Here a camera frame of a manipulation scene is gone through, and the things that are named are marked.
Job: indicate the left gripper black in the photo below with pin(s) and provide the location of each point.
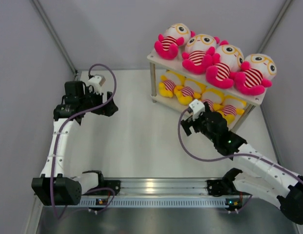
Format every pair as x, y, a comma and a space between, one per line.
107, 109

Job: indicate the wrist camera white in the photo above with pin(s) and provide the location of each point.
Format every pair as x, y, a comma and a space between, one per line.
195, 108
97, 82

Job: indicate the yellow plush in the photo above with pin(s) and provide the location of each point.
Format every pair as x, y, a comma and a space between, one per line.
169, 82
190, 90
231, 107

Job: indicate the yellow plush under shelf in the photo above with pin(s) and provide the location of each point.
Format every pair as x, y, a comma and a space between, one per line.
231, 107

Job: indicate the yellow plush front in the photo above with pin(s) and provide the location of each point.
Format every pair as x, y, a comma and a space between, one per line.
169, 82

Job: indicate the white two-tier shelf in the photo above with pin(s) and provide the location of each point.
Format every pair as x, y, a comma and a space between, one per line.
176, 66

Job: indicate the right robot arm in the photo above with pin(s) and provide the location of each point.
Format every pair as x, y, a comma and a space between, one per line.
254, 173

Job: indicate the pink plush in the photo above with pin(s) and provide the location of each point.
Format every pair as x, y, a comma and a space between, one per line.
198, 52
169, 43
256, 75
222, 65

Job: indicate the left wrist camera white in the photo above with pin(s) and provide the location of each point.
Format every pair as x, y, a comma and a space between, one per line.
97, 82

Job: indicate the yellow plush sideways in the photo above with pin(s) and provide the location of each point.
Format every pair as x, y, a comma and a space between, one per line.
214, 98

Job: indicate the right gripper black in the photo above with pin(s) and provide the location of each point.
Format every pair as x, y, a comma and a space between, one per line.
189, 122

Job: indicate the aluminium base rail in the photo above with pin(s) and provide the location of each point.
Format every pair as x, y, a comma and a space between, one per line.
166, 192

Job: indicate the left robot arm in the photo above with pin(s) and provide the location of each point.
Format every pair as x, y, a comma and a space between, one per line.
56, 186

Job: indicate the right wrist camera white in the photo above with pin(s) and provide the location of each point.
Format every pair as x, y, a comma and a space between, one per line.
195, 108

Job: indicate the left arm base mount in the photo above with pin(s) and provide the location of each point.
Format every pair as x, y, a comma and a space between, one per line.
115, 185

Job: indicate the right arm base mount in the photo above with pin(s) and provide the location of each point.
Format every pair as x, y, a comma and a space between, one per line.
220, 187

